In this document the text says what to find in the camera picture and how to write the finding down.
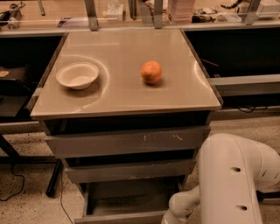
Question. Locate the black office chair base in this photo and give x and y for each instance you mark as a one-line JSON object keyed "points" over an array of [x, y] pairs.
{"points": [[261, 196]]}

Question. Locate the grey top drawer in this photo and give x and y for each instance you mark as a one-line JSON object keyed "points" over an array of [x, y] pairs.
{"points": [[126, 142]]}

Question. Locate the dark box with label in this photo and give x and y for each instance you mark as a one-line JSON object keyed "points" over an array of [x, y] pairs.
{"points": [[13, 81]]}

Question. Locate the white box on shelf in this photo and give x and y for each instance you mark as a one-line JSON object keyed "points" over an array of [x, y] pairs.
{"points": [[115, 10]]}

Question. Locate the grey bottom drawer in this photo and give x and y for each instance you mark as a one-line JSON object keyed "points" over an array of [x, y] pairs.
{"points": [[138, 201]]}

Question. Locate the grey middle drawer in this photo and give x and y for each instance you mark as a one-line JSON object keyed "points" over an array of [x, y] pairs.
{"points": [[130, 171]]}

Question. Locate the metal frame post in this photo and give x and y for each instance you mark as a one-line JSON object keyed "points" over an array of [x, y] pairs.
{"points": [[91, 15], [250, 16], [158, 11]]}

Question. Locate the orange fruit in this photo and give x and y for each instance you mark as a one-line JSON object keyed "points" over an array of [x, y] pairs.
{"points": [[151, 72]]}

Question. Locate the pink stacked trays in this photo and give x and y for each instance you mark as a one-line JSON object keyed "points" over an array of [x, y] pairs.
{"points": [[180, 11]]}

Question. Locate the metal frame post left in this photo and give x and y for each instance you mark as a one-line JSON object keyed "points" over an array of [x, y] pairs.
{"points": [[91, 15]]}

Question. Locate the black table leg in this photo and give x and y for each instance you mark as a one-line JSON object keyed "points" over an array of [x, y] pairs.
{"points": [[50, 190]]}

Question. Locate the metal frame post right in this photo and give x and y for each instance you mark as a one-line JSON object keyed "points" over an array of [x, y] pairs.
{"points": [[250, 16]]}

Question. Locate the metal frame post middle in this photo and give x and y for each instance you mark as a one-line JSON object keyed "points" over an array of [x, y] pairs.
{"points": [[158, 11]]}

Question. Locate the white paper bowl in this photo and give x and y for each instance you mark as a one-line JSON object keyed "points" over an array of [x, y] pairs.
{"points": [[77, 76]]}

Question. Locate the grey drawer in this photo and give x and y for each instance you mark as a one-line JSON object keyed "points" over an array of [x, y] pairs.
{"points": [[138, 201], [130, 171], [126, 142]]}

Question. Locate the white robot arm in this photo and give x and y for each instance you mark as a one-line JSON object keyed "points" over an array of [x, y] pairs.
{"points": [[231, 170]]}

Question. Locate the grey drawer cabinet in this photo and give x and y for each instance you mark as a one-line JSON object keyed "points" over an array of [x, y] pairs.
{"points": [[119, 99]]}

